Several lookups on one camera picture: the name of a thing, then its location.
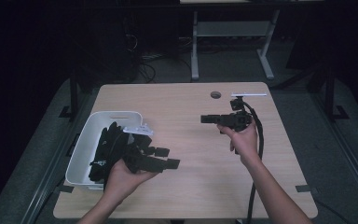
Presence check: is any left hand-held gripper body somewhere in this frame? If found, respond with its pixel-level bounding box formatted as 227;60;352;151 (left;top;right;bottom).
122;123;167;174

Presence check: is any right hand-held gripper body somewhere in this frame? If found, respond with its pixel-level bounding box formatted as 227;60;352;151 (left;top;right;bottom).
221;92;268;132

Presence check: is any person's right hand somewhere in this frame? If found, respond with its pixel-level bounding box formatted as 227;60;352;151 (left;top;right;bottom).
217;119;260;167

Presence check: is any tangle of floor cables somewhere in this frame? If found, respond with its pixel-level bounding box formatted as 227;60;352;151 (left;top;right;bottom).
132;33;194;84

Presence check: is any person's left hand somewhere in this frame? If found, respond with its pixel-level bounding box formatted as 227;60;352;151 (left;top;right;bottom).
103;158;159;205

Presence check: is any white metal desk frame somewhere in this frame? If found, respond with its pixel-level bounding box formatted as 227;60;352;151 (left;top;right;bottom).
190;8;281;81

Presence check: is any white plastic bin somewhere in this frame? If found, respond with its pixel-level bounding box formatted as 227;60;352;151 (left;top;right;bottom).
64;110;145;191

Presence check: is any metal floor rail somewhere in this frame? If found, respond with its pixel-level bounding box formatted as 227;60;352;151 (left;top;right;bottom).
310;91;358;208
21;92;90;224

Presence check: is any black glove with white print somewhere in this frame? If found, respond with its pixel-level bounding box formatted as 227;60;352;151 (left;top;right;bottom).
88;121;119;183

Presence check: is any black metal stand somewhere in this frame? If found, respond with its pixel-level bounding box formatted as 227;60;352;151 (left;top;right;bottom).
59;66;88;121
307;63;351;123

